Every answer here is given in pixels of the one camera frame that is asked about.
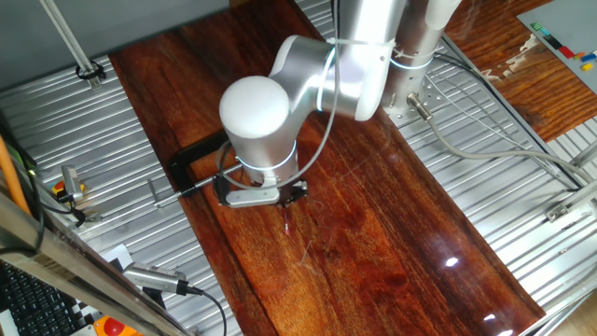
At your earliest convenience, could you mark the black C-clamp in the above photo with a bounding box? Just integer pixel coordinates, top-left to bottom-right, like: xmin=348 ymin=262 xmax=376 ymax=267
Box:
xmin=147 ymin=129 xmax=243 ymax=209

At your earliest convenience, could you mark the silver camera mount bracket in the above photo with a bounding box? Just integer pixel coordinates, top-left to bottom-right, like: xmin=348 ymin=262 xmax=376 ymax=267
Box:
xmin=61 ymin=164 xmax=103 ymax=224

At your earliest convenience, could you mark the orange emergency stop box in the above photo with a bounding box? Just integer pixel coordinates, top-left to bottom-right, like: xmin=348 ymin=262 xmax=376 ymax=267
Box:
xmin=91 ymin=315 xmax=145 ymax=336

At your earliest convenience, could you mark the black camera cable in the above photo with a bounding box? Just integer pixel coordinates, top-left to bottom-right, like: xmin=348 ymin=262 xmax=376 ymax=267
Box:
xmin=186 ymin=285 xmax=229 ymax=336

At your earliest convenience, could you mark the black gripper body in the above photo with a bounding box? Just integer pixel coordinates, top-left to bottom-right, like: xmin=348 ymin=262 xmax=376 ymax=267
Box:
xmin=278 ymin=180 xmax=310 ymax=203

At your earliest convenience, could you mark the black keyboard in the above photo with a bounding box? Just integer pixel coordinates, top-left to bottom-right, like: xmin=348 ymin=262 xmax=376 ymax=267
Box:
xmin=0 ymin=260 xmax=92 ymax=336

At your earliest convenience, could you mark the thick grey cable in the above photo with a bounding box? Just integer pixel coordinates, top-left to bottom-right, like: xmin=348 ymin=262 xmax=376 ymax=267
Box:
xmin=406 ymin=91 xmax=597 ymax=184

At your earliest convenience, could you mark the silver aluminium pole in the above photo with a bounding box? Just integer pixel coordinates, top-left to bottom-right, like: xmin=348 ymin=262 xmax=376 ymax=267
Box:
xmin=39 ymin=0 xmax=106 ymax=91

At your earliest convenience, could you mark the grey board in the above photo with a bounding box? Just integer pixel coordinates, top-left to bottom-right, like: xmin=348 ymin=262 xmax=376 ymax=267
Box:
xmin=516 ymin=0 xmax=597 ymax=95

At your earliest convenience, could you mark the thin grey cable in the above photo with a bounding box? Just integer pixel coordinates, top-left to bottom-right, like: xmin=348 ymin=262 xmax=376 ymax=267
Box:
xmin=215 ymin=36 xmax=340 ymax=191

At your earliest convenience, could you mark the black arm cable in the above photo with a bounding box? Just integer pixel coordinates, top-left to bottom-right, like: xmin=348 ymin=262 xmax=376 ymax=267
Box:
xmin=212 ymin=0 xmax=582 ymax=206

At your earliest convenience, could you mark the silver ribbed camera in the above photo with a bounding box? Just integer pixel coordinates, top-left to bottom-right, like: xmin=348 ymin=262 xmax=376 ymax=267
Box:
xmin=122 ymin=260 xmax=191 ymax=297

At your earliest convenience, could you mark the aluminium profile bracket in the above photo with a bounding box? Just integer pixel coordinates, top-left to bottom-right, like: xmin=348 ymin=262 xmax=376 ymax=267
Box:
xmin=544 ymin=179 xmax=597 ymax=223

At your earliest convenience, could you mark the checkered marker sheet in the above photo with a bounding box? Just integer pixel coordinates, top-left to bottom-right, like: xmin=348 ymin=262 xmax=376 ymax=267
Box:
xmin=69 ymin=242 xmax=136 ymax=336

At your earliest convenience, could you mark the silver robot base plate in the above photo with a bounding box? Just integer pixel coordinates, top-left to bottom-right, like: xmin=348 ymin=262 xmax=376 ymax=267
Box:
xmin=382 ymin=41 xmax=472 ymax=130

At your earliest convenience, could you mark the steel frame beam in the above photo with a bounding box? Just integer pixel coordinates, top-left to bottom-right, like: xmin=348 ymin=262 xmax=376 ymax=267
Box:
xmin=0 ymin=189 xmax=190 ymax=336

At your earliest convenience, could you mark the orange tube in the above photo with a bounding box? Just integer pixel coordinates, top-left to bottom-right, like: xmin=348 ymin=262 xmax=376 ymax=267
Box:
xmin=0 ymin=134 xmax=32 ymax=217

